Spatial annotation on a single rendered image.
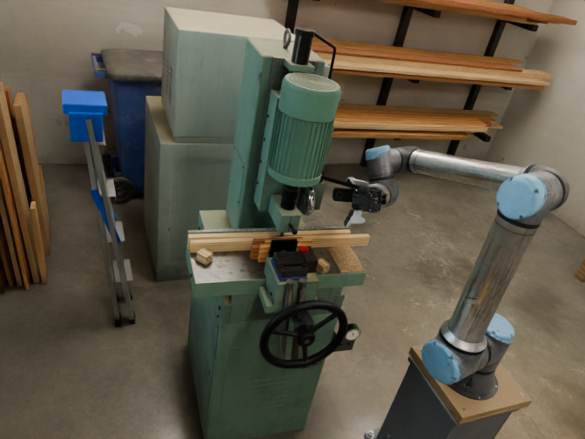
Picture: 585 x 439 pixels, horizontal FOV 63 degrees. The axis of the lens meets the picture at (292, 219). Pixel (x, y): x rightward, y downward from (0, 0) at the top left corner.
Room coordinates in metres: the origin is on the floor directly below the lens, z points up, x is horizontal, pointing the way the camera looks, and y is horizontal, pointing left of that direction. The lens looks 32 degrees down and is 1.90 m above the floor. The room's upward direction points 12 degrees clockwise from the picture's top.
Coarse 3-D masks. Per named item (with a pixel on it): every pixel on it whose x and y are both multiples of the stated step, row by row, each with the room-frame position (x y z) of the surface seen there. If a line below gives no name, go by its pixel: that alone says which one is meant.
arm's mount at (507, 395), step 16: (416, 352) 1.36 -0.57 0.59; (496, 368) 1.36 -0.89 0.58; (432, 384) 1.24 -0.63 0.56; (448, 384) 1.23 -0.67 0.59; (496, 384) 1.28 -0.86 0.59; (512, 384) 1.30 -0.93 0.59; (448, 400) 1.16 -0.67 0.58; (464, 400) 1.17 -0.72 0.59; (480, 400) 1.19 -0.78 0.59; (496, 400) 1.20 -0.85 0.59; (512, 400) 1.22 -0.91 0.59; (528, 400) 1.24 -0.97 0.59; (464, 416) 1.10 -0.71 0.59; (480, 416) 1.13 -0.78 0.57
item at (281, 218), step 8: (272, 200) 1.44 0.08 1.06; (280, 200) 1.44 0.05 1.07; (272, 208) 1.43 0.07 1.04; (280, 208) 1.39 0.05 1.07; (296, 208) 1.41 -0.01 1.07; (272, 216) 1.42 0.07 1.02; (280, 216) 1.35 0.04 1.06; (288, 216) 1.36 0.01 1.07; (296, 216) 1.37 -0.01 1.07; (280, 224) 1.35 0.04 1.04; (296, 224) 1.37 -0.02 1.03; (280, 232) 1.35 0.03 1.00; (288, 232) 1.36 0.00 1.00
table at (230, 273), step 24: (192, 264) 1.21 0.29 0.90; (216, 264) 1.24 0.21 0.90; (240, 264) 1.26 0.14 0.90; (264, 264) 1.29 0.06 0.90; (336, 264) 1.38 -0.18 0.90; (360, 264) 1.41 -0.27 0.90; (192, 288) 1.15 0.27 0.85; (216, 288) 1.15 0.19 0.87; (240, 288) 1.18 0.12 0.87; (264, 288) 1.20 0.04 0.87
